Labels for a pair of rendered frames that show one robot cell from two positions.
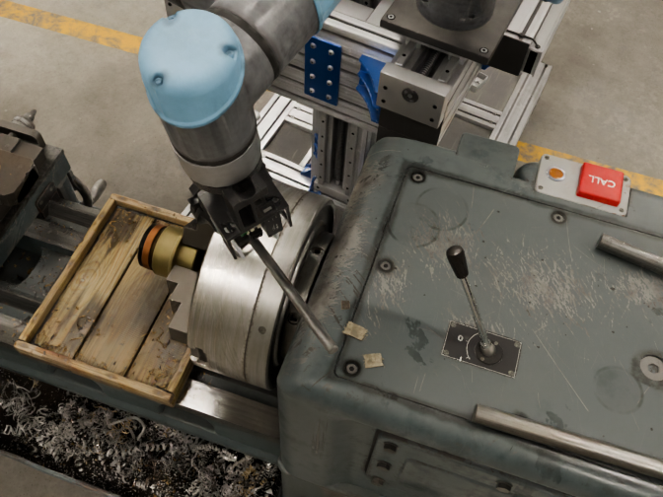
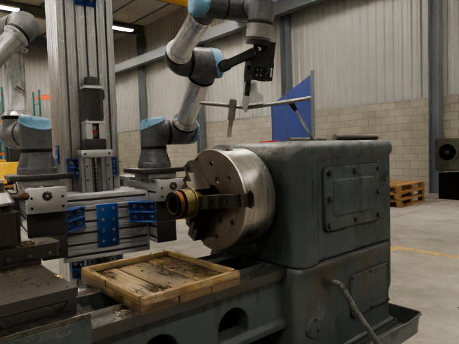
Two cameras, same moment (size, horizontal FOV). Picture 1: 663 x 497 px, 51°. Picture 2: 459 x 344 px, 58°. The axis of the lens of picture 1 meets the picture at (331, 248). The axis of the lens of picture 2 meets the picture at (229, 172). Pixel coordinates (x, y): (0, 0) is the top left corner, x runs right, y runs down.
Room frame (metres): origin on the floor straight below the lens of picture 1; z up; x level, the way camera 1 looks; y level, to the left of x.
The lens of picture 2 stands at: (-0.21, 1.19, 1.23)
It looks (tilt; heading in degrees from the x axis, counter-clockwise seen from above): 3 degrees down; 304
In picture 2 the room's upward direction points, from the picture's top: 2 degrees counter-clockwise
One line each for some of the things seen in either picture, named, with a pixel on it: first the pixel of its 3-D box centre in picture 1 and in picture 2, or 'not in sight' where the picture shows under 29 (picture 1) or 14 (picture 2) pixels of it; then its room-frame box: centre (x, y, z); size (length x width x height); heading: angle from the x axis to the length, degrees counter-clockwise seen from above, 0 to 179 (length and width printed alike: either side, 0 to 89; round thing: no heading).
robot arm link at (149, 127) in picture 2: not in sight; (154, 131); (1.16, -0.21, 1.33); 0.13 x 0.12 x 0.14; 58
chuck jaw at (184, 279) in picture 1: (191, 312); (223, 201); (0.48, 0.21, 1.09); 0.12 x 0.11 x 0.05; 165
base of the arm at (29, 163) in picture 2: not in sight; (37, 161); (1.35, 0.25, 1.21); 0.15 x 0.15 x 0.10
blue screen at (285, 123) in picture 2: not in sight; (288, 151); (3.43, -6.19, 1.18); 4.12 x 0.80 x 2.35; 127
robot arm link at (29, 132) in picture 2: not in sight; (34, 132); (1.36, 0.25, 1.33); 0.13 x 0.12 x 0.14; 178
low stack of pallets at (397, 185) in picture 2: not in sight; (393, 192); (1.91, -8.06, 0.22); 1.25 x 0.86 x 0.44; 78
